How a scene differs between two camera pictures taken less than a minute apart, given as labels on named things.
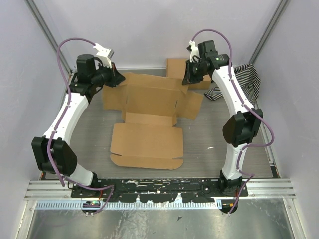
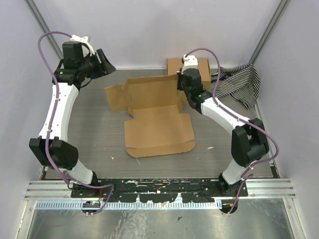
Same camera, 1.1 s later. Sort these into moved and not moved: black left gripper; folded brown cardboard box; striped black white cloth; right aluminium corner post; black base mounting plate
Moved: black left gripper
Not moved: folded brown cardboard box; striped black white cloth; black base mounting plate; right aluminium corner post
